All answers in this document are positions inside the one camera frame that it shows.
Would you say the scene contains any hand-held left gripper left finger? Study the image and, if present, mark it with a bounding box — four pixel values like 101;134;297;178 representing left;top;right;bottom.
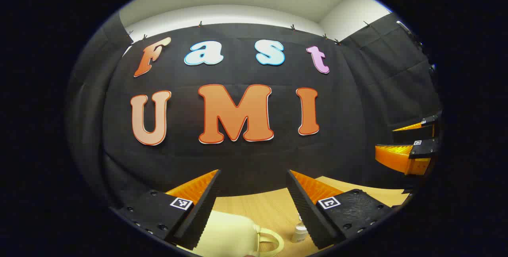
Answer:
110;169;222;251

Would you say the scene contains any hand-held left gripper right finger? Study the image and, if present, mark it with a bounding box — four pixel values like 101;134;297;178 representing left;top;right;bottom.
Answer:
286;169;398;250

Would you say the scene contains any cream suitcase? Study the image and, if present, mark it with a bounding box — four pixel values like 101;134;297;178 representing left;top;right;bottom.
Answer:
178;209;285;257

